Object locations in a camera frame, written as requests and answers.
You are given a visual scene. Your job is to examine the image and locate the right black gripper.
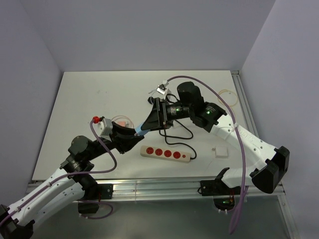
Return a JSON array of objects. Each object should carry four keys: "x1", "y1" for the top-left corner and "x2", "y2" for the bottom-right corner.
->
[{"x1": 141, "y1": 97, "x2": 193, "y2": 131}]

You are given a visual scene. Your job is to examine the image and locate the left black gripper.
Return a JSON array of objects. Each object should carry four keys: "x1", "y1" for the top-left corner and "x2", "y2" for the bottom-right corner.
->
[{"x1": 86, "y1": 121, "x2": 144, "y2": 160}]

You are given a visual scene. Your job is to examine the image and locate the blue charger plug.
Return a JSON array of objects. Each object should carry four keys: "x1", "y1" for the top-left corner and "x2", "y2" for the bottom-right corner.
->
[{"x1": 135, "y1": 124, "x2": 147, "y2": 136}]

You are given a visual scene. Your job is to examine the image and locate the yellow charger cable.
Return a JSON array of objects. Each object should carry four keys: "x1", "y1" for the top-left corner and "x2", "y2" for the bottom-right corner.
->
[{"x1": 217, "y1": 89, "x2": 239, "y2": 107}]

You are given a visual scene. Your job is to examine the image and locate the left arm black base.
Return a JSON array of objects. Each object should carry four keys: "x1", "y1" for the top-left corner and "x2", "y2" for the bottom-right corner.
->
[{"x1": 78, "y1": 174, "x2": 114, "y2": 220}]

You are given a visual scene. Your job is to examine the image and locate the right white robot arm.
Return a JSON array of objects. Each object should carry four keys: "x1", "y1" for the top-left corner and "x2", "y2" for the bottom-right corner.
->
[{"x1": 136, "y1": 82, "x2": 290, "y2": 194}]

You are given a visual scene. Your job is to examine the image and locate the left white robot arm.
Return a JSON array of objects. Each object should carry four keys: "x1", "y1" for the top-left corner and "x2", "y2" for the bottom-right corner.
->
[{"x1": 0, "y1": 117, "x2": 149, "y2": 239}]

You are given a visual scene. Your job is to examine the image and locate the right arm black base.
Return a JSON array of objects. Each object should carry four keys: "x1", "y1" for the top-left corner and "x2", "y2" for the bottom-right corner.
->
[{"x1": 197, "y1": 167, "x2": 241, "y2": 213}]

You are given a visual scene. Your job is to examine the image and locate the pink charger plug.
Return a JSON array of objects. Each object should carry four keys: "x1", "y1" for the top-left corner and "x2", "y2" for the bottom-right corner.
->
[{"x1": 117, "y1": 121, "x2": 126, "y2": 127}]

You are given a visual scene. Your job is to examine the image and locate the beige power strip red sockets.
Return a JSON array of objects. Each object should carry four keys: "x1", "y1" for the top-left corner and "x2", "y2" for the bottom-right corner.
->
[{"x1": 140, "y1": 145, "x2": 191, "y2": 163}]

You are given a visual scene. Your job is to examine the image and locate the white charger adapter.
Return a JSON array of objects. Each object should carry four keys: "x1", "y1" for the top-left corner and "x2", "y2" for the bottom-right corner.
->
[{"x1": 212, "y1": 146, "x2": 228, "y2": 158}]

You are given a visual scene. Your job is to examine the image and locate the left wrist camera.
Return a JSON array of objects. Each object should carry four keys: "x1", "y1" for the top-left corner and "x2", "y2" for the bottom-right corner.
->
[{"x1": 92, "y1": 116, "x2": 113, "y2": 138}]

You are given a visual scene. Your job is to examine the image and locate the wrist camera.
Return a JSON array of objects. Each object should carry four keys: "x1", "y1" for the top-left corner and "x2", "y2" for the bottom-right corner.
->
[
  {"x1": 92, "y1": 116, "x2": 113, "y2": 138},
  {"x1": 156, "y1": 80, "x2": 171, "y2": 98}
]

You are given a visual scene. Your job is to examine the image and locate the pink charger cable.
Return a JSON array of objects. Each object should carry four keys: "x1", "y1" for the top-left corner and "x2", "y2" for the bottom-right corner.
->
[{"x1": 111, "y1": 115, "x2": 135, "y2": 129}]

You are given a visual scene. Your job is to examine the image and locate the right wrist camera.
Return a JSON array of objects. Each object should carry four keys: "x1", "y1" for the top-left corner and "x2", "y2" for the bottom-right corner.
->
[{"x1": 156, "y1": 80, "x2": 171, "y2": 98}]

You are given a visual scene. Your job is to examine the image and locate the black power strip cord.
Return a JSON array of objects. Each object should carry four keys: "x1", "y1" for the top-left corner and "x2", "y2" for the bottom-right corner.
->
[{"x1": 147, "y1": 93, "x2": 199, "y2": 160}]

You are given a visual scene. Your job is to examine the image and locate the aluminium mounting rail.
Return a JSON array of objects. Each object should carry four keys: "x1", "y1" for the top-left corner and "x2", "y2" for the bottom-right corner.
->
[{"x1": 27, "y1": 175, "x2": 286, "y2": 204}]

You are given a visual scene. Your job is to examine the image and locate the right side aluminium rail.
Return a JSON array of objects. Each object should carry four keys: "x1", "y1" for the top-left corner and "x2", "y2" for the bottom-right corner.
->
[{"x1": 230, "y1": 71, "x2": 259, "y2": 138}]

